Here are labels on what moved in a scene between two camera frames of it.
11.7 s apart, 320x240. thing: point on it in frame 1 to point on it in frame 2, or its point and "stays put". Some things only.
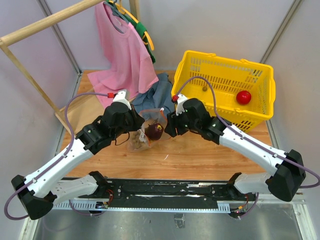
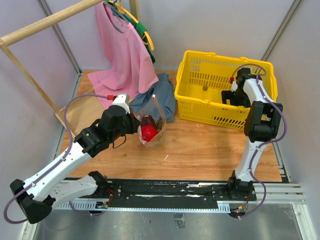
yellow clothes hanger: [124, 11] stays put
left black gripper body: [131, 124] stays put
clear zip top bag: [138, 141] to [153, 107]
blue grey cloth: [159, 96] stays put
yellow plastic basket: [242, 91] stays put
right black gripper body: [183, 124] to [238, 98]
